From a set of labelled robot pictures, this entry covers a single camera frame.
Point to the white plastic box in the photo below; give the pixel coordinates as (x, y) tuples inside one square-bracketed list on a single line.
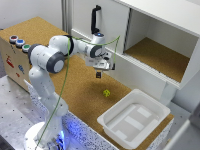
[(133, 120)]

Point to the yellow block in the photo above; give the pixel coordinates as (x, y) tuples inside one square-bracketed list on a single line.
[(106, 93)]

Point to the wooden drawer box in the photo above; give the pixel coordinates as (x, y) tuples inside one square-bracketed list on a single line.
[(31, 28)]

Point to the purple block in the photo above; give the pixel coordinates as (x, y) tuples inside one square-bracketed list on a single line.
[(99, 75)]

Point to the red button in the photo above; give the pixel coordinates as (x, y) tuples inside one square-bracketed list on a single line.
[(13, 38)]

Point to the blue button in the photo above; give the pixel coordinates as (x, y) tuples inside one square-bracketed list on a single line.
[(20, 42)]

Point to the white cabinet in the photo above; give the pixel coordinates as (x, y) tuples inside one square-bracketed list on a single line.
[(156, 20)]

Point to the white sliding door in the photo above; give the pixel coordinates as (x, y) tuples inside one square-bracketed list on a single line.
[(113, 20)]

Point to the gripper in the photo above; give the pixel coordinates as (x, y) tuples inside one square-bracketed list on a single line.
[(100, 62)]

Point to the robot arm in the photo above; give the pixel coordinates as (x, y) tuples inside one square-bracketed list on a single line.
[(41, 83)]

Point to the green button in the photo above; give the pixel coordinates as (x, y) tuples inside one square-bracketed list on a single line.
[(26, 47)]

